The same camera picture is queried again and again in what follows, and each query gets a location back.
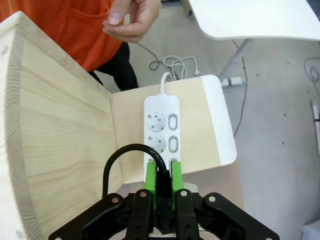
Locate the white floor box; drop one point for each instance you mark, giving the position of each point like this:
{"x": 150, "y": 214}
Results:
{"x": 312, "y": 231}

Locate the person in orange hoodie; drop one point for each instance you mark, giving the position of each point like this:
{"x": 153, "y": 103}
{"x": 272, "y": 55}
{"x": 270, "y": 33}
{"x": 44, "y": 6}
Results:
{"x": 75, "y": 37}

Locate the person's left hand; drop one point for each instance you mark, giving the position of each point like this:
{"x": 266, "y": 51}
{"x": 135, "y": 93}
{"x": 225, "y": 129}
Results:
{"x": 140, "y": 22}

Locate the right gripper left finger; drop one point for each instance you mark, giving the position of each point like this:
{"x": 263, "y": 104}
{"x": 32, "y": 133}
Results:
{"x": 142, "y": 207}

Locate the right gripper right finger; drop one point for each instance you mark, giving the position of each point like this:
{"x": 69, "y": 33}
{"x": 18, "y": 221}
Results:
{"x": 185, "y": 207}

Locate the white curved-edge table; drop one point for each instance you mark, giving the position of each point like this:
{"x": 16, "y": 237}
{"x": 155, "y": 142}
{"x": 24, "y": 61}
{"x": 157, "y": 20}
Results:
{"x": 250, "y": 17}

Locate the white three-socket power strip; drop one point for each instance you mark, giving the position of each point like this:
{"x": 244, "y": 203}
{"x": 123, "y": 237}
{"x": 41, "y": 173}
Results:
{"x": 160, "y": 105}

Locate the four-compartment pine wood shelf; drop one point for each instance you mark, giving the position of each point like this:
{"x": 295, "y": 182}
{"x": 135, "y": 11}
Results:
{"x": 62, "y": 137}

